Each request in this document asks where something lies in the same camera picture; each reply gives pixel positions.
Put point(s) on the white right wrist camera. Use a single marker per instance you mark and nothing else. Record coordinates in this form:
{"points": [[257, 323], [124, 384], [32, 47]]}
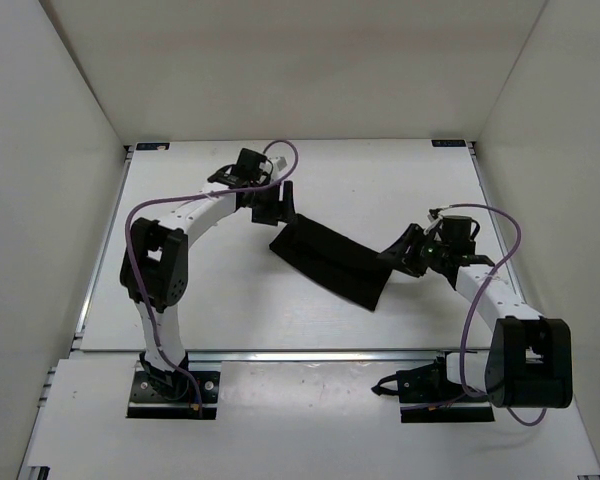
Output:
{"points": [[434, 217]]}

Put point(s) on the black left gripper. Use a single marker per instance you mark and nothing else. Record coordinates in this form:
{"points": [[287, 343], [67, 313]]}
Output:
{"points": [[285, 208]]}

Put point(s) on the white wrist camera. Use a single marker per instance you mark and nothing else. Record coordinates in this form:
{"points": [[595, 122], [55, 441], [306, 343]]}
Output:
{"points": [[279, 163], [434, 217]]}

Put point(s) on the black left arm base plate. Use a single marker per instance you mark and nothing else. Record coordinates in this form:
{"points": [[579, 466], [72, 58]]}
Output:
{"points": [[152, 399]]}

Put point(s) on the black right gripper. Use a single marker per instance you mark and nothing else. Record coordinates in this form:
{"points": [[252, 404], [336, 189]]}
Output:
{"points": [[403, 251]]}

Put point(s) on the black skirt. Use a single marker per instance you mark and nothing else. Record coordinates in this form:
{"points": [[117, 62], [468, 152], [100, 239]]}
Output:
{"points": [[340, 265]]}

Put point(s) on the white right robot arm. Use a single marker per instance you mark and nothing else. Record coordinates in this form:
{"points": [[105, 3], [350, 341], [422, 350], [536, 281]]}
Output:
{"points": [[529, 361]]}

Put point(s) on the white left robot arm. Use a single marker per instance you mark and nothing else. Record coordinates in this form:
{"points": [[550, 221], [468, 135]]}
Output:
{"points": [[155, 266]]}

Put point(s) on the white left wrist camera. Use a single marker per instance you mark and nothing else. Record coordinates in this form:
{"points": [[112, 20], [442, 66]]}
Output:
{"points": [[279, 163]]}

